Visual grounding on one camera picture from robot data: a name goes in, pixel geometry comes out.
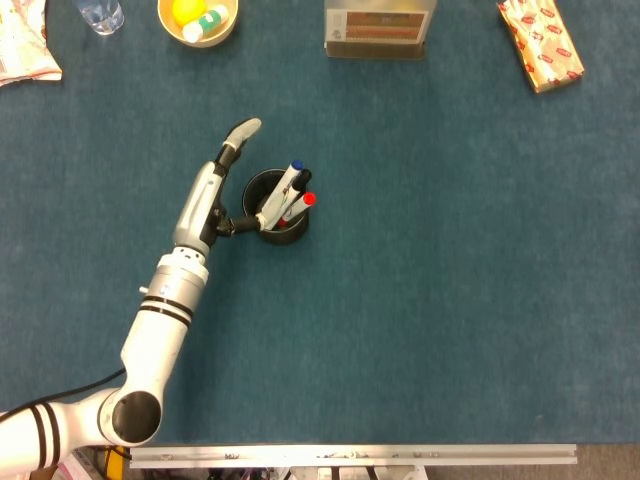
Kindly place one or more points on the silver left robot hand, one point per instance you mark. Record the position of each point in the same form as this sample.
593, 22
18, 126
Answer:
197, 210

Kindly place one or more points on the blue whiteboard marker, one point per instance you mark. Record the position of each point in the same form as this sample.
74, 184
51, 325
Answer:
282, 192

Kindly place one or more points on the black whiteboard marker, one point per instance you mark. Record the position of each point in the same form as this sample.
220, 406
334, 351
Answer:
301, 179

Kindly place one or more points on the red whiteboard marker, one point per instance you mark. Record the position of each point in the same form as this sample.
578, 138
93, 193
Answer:
307, 199

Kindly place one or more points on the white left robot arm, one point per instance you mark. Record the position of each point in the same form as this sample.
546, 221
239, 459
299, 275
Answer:
160, 330

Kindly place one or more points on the black cylindrical pen cup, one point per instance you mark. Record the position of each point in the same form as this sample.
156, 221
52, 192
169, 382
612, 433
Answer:
290, 237

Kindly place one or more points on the cream round bowl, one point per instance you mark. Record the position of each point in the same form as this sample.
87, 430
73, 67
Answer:
220, 37

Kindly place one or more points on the small green white bottle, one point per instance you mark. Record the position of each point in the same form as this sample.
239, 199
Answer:
210, 20

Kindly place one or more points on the yellow ball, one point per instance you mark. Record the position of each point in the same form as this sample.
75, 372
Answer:
187, 10

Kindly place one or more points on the blue felt table mat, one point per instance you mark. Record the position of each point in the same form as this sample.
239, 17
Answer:
400, 250

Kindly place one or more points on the clear plastic water bottle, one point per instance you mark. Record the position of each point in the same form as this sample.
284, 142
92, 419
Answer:
102, 17

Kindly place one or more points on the tan cardboard box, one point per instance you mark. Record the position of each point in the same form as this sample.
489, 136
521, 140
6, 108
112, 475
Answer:
375, 51

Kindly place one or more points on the white printed snack bag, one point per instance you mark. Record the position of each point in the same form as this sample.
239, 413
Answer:
20, 50

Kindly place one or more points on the pink white packet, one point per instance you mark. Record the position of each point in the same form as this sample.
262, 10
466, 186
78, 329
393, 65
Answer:
80, 465

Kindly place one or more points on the red print wrapped package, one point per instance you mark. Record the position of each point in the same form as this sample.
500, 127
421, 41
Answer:
545, 45

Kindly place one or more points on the aluminium profile rail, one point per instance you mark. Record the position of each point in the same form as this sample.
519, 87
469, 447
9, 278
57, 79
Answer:
350, 456

